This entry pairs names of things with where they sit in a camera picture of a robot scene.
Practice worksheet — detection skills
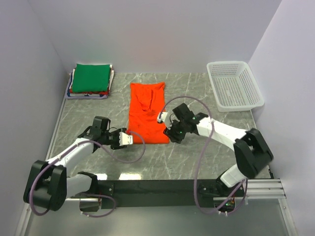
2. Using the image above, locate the white plastic basket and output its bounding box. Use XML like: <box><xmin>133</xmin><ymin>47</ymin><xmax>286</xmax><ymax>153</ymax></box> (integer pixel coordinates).
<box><xmin>206</xmin><ymin>61</ymin><xmax>264</xmax><ymax>112</ymax></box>

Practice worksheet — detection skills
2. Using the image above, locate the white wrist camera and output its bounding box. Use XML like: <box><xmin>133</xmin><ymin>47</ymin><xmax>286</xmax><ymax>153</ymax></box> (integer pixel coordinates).
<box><xmin>157</xmin><ymin>112</ymin><xmax>170</xmax><ymax>126</ymax></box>
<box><xmin>119</xmin><ymin>132</ymin><xmax>133</xmax><ymax>146</ymax></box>

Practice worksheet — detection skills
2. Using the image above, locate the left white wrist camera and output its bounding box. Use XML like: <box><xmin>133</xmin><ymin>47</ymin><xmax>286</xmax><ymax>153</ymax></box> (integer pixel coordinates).
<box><xmin>119</xmin><ymin>132</ymin><xmax>133</xmax><ymax>146</ymax></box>

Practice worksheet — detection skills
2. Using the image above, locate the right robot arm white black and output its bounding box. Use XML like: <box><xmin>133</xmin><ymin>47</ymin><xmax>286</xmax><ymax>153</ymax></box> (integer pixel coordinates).
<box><xmin>157</xmin><ymin>103</ymin><xmax>274</xmax><ymax>196</ymax></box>

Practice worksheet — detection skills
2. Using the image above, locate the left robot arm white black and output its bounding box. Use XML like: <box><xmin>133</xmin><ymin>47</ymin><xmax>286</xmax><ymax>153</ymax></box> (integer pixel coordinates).
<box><xmin>23</xmin><ymin>116</ymin><xmax>133</xmax><ymax>216</ymax></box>

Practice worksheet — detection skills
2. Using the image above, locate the stack of folded shirts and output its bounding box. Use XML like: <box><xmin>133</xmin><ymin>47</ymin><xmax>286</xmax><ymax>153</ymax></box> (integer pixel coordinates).
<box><xmin>64</xmin><ymin>64</ymin><xmax>115</xmax><ymax>99</ymax></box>

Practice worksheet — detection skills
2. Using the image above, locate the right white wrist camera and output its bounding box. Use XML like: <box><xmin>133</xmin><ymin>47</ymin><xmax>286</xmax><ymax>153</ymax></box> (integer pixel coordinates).
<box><xmin>157</xmin><ymin>112</ymin><xmax>170</xmax><ymax>126</ymax></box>

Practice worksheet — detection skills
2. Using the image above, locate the green folded t shirt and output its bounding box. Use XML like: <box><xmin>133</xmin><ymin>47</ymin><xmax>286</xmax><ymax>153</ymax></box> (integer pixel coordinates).
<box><xmin>72</xmin><ymin>64</ymin><xmax>111</xmax><ymax>93</ymax></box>

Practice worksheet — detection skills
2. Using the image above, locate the orange t shirt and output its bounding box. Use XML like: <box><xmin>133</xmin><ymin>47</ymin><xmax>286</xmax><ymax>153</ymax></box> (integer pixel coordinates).
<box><xmin>128</xmin><ymin>82</ymin><xmax>169</xmax><ymax>144</ymax></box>

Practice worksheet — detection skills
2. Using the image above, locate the black base bar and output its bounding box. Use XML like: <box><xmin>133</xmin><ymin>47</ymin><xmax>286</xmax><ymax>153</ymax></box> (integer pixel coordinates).
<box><xmin>79</xmin><ymin>179</ymin><xmax>246</xmax><ymax>212</ymax></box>

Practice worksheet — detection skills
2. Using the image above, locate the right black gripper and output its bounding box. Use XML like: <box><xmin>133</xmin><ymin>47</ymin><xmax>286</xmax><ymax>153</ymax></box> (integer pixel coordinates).
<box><xmin>163</xmin><ymin>118</ymin><xmax>187</xmax><ymax>145</ymax></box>

